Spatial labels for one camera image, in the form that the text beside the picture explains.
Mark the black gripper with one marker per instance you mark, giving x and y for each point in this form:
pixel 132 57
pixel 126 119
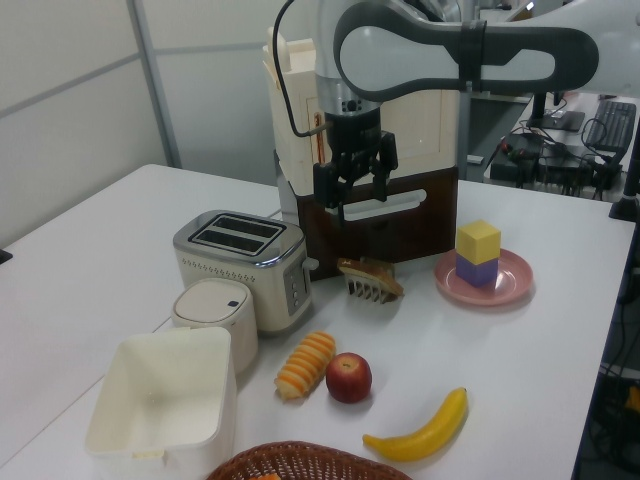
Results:
pixel 355 140

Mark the yellow foam cube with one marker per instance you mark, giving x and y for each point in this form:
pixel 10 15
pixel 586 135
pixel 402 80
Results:
pixel 477 242

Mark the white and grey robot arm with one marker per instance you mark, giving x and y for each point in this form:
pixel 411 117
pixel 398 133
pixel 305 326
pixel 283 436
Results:
pixel 400 45

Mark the purple foam cube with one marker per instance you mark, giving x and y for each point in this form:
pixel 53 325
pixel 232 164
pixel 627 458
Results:
pixel 475 275

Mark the dark brown base box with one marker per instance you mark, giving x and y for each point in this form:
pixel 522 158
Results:
pixel 430 225

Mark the cream plastic cabinet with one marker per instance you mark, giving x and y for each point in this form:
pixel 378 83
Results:
pixel 425 130

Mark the brown bread slice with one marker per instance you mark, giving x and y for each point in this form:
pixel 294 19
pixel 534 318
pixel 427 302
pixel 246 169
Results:
pixel 370 275

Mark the brown toast rack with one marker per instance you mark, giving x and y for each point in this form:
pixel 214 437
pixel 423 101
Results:
pixel 362 291

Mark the small grey device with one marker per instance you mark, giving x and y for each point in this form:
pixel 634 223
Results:
pixel 475 159

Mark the cream and chrome toaster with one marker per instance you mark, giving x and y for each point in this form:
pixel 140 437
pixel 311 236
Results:
pixel 235 280

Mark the black electronics box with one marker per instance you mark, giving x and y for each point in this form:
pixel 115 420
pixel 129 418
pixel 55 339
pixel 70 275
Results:
pixel 530 167

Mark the long orange striped bread roll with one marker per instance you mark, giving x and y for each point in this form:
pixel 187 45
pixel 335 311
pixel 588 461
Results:
pixel 306 365

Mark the pink plate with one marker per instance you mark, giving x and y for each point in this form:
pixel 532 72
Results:
pixel 515 280

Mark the small white lidded bin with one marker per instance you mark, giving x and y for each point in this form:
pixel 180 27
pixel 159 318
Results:
pixel 210 310

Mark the red apple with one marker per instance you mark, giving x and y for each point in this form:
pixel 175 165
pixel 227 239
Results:
pixel 349 379

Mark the black monitor stand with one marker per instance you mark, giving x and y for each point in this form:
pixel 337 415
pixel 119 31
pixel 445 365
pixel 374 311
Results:
pixel 552 120

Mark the yellow banana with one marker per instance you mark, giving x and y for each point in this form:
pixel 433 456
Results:
pixel 425 435

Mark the black keyboard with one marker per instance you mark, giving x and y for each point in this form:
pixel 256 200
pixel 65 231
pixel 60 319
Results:
pixel 612 122

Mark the brown wicker basket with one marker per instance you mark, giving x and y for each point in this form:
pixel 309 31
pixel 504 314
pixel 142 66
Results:
pixel 310 460

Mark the open white square container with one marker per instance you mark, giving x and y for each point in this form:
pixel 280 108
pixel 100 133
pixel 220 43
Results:
pixel 165 390

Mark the short orange striped bread roll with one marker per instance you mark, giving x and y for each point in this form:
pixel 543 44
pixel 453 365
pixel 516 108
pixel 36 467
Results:
pixel 267 476

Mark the black table edge clamp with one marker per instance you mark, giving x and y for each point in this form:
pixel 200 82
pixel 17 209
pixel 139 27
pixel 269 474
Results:
pixel 5 256

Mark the black corner clamp post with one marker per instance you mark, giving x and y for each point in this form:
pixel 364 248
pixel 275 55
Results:
pixel 625 205

